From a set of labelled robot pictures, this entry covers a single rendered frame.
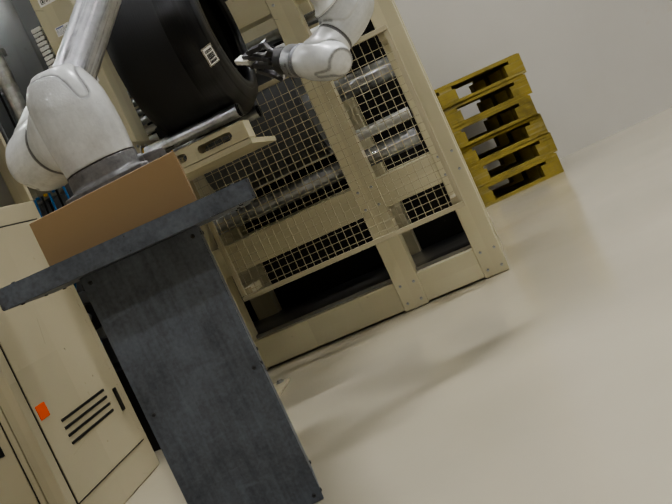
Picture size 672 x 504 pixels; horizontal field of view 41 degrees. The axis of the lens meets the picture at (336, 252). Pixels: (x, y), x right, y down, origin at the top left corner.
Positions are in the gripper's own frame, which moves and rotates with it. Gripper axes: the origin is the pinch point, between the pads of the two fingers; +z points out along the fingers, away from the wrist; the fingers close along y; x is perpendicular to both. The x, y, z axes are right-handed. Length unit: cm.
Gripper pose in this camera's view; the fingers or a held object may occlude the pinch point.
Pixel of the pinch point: (245, 60)
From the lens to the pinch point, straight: 262.8
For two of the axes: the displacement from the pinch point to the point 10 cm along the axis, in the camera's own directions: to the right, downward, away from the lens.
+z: -6.7, -1.6, 7.2
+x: 6.1, -6.8, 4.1
